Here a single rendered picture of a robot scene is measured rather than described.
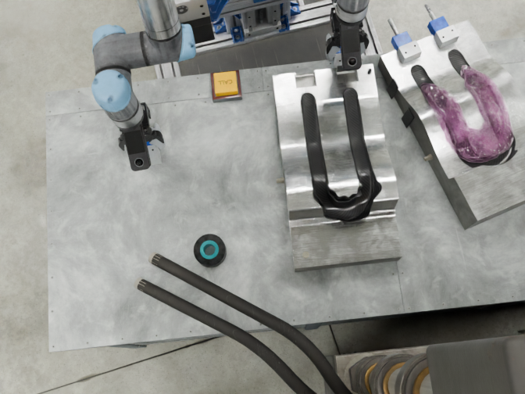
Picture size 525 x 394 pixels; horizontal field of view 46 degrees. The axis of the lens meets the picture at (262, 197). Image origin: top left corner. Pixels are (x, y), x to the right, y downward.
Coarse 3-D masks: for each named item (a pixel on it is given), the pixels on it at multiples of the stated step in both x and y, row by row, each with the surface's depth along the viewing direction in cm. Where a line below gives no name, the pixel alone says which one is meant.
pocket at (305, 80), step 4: (296, 76) 160; (300, 76) 160; (304, 76) 160; (308, 76) 160; (312, 76) 161; (296, 80) 161; (300, 80) 161; (304, 80) 161; (308, 80) 161; (312, 80) 161; (296, 84) 161; (300, 84) 161; (304, 84) 161; (308, 84) 161; (312, 84) 161
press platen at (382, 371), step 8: (384, 360) 102; (392, 360) 101; (400, 360) 101; (376, 368) 103; (384, 368) 101; (392, 368) 100; (376, 376) 101; (384, 376) 100; (376, 384) 101; (384, 384) 100; (376, 392) 100; (384, 392) 99
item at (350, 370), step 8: (352, 360) 149; (360, 360) 146; (352, 368) 145; (400, 368) 99; (344, 376) 149; (352, 376) 145; (392, 376) 98; (352, 384) 144; (392, 384) 95; (424, 384) 74; (352, 392) 148; (392, 392) 96; (424, 392) 73; (432, 392) 69
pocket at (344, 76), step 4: (340, 72) 160; (344, 72) 160; (348, 72) 161; (352, 72) 161; (356, 72) 159; (340, 76) 161; (344, 76) 161; (348, 76) 161; (352, 76) 161; (356, 76) 160; (340, 80) 161; (344, 80) 160; (348, 80) 160; (352, 80) 160; (356, 80) 160
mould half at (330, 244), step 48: (288, 96) 157; (336, 96) 156; (288, 144) 154; (336, 144) 154; (384, 144) 153; (288, 192) 146; (336, 192) 145; (384, 192) 145; (336, 240) 150; (384, 240) 150
